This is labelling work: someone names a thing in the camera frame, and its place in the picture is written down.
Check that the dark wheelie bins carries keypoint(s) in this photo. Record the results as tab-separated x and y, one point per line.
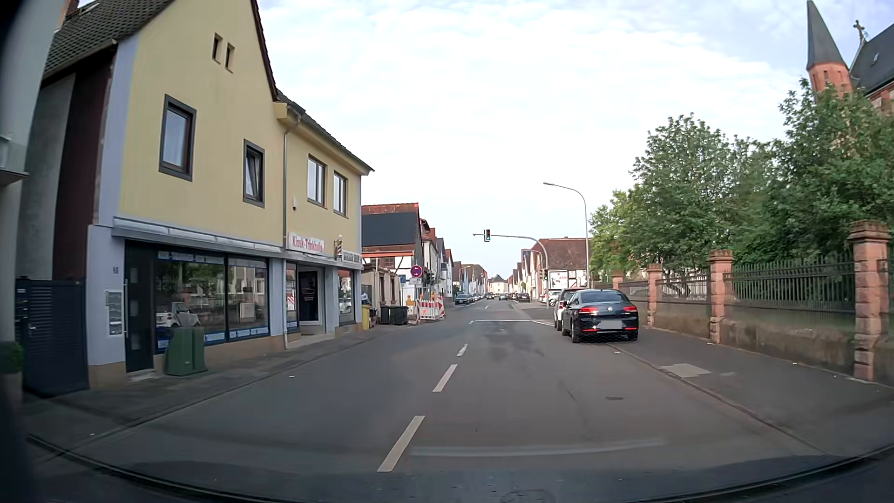
394	315

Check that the grey asphalt road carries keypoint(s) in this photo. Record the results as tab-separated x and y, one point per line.
517	391

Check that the row of houses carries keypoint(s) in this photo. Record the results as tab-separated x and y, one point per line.
447	269

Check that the yellow bin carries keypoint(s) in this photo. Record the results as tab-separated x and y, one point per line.
366	316

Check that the road markings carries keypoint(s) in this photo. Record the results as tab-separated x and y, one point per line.
401	441

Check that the yellow building with shop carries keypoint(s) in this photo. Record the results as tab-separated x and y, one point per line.
209	140

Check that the car's own bonnet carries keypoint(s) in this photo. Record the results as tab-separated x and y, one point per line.
447	485

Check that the white house with brown roof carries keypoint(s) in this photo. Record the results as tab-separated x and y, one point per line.
555	264

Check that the queue of distant cars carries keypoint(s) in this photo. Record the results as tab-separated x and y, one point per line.
489	297

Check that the grey asphalt pavement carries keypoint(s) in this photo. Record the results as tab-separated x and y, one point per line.
782	388

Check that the red brick church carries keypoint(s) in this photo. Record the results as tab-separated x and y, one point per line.
838	56

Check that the dark metal gate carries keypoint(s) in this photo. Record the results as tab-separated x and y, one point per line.
52	335

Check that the grey building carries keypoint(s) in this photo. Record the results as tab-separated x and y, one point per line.
17	140

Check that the row of green trees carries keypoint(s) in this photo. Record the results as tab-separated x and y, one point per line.
733	188

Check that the white parked car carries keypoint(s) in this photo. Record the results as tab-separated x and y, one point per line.
562	304

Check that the black saloon car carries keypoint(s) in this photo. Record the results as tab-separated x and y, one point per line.
599	314

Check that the curved grey lamp post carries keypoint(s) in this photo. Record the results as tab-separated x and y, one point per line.
576	209

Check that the red white construction barrier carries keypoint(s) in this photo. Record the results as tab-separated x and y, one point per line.
429	308

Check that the grey paved pavement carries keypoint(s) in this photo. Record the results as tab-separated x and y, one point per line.
209	384

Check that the green street cabinet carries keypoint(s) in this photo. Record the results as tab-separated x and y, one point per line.
185	351

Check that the stone pillar iron fence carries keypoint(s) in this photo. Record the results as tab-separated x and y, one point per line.
789	307

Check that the house with dark roof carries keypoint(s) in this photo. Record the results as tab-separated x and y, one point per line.
391	244

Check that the round no-parking road sign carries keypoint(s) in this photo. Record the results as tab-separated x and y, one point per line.
416	276

